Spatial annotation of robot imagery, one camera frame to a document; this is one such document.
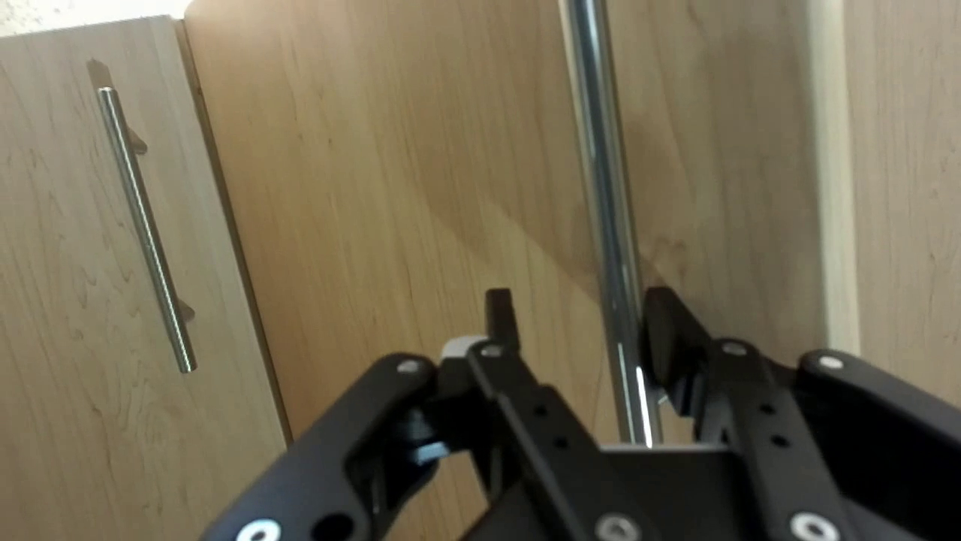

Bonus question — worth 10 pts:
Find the metal bar cabinet handle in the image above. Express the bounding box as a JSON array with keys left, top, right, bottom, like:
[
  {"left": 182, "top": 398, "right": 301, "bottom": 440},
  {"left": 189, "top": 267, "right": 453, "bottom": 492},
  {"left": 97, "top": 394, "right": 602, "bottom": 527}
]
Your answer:
[
  {"left": 555, "top": 0, "right": 668, "bottom": 450},
  {"left": 93, "top": 84, "right": 201, "bottom": 378}
]

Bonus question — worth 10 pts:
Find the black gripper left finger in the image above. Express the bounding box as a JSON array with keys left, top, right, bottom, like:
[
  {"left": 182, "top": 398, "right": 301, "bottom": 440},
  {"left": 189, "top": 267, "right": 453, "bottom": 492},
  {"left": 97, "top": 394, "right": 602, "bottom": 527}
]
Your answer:
[{"left": 197, "top": 284, "right": 654, "bottom": 541}]

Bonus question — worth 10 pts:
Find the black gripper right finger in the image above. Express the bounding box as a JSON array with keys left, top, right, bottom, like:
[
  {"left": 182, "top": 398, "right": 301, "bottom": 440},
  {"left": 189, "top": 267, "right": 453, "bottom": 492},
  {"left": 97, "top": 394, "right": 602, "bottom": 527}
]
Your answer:
[{"left": 640, "top": 283, "right": 961, "bottom": 541}]

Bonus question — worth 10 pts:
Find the wooden cabinet door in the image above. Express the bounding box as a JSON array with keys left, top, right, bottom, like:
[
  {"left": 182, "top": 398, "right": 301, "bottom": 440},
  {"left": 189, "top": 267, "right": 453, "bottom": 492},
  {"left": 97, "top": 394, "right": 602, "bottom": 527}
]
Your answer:
[
  {"left": 843, "top": 0, "right": 961, "bottom": 409},
  {"left": 0, "top": 12, "right": 294, "bottom": 541},
  {"left": 178, "top": 0, "right": 857, "bottom": 541}
]

